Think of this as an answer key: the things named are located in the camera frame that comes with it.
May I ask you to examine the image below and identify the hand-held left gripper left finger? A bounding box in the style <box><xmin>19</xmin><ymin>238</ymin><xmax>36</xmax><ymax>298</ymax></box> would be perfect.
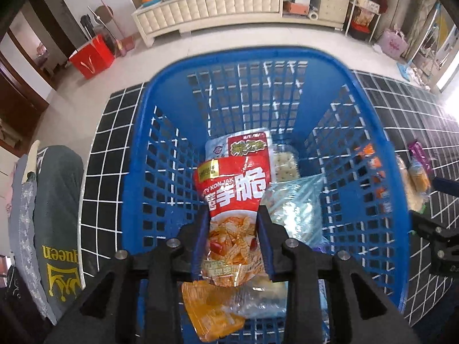
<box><xmin>43</xmin><ymin>208</ymin><xmax>212</xmax><ymax>344</ymax></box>

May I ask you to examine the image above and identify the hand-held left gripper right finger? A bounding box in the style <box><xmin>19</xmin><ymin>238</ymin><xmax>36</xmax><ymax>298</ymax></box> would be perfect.
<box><xmin>255</xmin><ymin>205</ymin><xmax>422</xmax><ymax>344</ymax></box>

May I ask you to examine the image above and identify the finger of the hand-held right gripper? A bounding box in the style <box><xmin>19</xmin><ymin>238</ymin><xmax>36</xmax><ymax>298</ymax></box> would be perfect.
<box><xmin>432</xmin><ymin>177</ymin><xmax>459</xmax><ymax>196</ymax></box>
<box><xmin>409</xmin><ymin>210</ymin><xmax>459</xmax><ymax>248</ymax></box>

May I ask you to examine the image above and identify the clear packet of round biscuits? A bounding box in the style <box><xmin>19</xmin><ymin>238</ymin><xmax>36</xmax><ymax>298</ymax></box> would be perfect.
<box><xmin>407</xmin><ymin>161</ymin><xmax>433</xmax><ymax>196</ymax></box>

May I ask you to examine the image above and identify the purple snack packet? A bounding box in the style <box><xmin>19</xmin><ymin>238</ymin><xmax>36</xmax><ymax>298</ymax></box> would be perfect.
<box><xmin>408</xmin><ymin>140</ymin><xmax>436</xmax><ymax>173</ymax></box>

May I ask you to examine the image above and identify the blue clear biscuit packet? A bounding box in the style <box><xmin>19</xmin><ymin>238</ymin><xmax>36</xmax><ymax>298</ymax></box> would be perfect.
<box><xmin>267</xmin><ymin>174</ymin><xmax>325</xmax><ymax>248</ymax></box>

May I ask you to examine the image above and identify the orange snack packet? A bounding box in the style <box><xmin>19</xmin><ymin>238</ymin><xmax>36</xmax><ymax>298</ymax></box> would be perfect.
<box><xmin>181</xmin><ymin>280</ymin><xmax>246</xmax><ymax>343</ymax></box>

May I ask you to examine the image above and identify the colourful snack packet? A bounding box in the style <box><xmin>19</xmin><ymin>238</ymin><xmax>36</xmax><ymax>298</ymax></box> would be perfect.
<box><xmin>357</xmin><ymin>143</ymin><xmax>391</xmax><ymax>216</ymax></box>

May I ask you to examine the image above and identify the white and red snack pouch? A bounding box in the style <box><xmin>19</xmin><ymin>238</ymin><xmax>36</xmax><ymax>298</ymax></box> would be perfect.
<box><xmin>205</xmin><ymin>128</ymin><xmax>273</xmax><ymax>173</ymax></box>

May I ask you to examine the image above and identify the blue plastic basket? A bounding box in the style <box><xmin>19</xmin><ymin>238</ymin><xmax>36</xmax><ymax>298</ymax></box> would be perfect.
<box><xmin>120</xmin><ymin>46</ymin><xmax>413</xmax><ymax>344</ymax></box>

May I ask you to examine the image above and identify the blue mop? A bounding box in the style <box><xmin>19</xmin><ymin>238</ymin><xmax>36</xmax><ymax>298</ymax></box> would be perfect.
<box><xmin>396</xmin><ymin>21</ymin><xmax>440</xmax><ymax>80</ymax></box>

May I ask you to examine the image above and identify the arched standing mirror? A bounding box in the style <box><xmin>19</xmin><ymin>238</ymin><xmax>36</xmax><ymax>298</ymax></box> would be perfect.
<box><xmin>409</xmin><ymin>2</ymin><xmax>459</xmax><ymax>92</ymax></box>

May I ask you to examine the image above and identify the grey queen cushion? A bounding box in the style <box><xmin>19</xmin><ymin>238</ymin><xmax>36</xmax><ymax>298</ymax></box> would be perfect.
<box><xmin>34</xmin><ymin>145</ymin><xmax>85</xmax><ymax>325</ymax></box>

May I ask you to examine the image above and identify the pink bag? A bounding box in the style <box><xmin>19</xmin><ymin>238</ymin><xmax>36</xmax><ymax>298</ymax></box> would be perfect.
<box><xmin>378</xmin><ymin>29</ymin><xmax>409</xmax><ymax>60</ymax></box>

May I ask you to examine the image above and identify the grey lace cloth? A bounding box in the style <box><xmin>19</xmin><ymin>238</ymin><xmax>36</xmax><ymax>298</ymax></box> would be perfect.
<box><xmin>7</xmin><ymin>154</ymin><xmax>47</xmax><ymax>327</ymax></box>

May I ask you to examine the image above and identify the patterned curtain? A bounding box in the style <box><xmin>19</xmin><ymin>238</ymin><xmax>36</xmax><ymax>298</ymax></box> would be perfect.
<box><xmin>394</xmin><ymin>0</ymin><xmax>440</xmax><ymax>58</ymax></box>

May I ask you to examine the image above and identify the white shelf rack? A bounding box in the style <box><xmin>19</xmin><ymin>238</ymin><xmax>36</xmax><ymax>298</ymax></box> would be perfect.
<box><xmin>342</xmin><ymin>0</ymin><xmax>391</xmax><ymax>42</ymax></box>

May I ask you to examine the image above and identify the cream cloth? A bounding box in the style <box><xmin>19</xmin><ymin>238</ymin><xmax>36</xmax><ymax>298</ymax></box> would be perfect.
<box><xmin>27</xmin><ymin>140</ymin><xmax>42</xmax><ymax>181</ymax></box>

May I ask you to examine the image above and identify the broom with red dustpan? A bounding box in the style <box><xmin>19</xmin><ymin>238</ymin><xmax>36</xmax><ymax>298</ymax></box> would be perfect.
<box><xmin>102</xmin><ymin>0</ymin><xmax>135</xmax><ymax>57</ymax></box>

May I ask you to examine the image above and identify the red gift bag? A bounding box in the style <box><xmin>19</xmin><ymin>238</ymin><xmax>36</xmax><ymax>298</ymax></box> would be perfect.
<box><xmin>68</xmin><ymin>36</ymin><xmax>115</xmax><ymax>80</ymax></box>

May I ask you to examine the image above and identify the orange box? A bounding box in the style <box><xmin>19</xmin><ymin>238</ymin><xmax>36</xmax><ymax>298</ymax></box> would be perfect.
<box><xmin>283</xmin><ymin>2</ymin><xmax>311</xmax><ymax>15</ymax></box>

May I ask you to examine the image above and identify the dark wooden door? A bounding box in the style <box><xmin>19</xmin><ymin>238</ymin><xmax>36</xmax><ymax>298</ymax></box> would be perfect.
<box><xmin>0</xmin><ymin>52</ymin><xmax>49</xmax><ymax>158</ymax></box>

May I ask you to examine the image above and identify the white TV cabinet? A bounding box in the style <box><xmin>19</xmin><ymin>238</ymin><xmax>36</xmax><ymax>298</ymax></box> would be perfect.
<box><xmin>132</xmin><ymin>0</ymin><xmax>351</xmax><ymax>47</ymax></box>

